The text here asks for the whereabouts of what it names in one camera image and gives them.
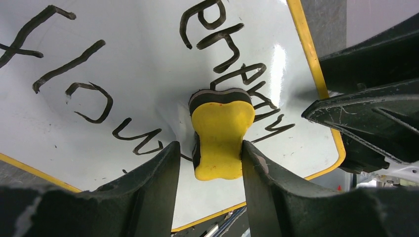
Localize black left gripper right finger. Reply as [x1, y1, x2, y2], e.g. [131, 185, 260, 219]
[241, 141, 419, 237]

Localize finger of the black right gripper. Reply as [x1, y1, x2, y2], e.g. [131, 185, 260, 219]
[301, 79, 419, 164]
[319, 14, 419, 94]

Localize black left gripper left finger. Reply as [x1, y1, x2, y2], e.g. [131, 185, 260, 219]
[0, 141, 180, 237]

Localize yellow whiteboard eraser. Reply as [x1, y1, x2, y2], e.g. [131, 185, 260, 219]
[188, 88, 255, 181]

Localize yellow framed whiteboard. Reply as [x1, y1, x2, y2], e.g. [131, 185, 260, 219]
[0, 0, 346, 231]

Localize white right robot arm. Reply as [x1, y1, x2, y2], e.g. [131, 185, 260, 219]
[302, 15, 419, 185]

